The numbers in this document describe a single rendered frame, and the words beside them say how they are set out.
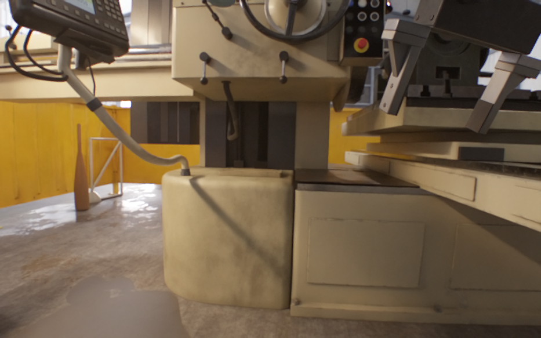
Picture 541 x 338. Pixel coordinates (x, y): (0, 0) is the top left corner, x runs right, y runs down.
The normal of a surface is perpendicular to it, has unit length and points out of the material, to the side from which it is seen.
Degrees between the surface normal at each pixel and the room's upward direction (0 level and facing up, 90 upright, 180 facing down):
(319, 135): 90
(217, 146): 90
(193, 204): 90
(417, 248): 90
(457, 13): 113
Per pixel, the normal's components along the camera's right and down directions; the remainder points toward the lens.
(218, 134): -0.09, 0.09
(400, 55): 0.04, 0.48
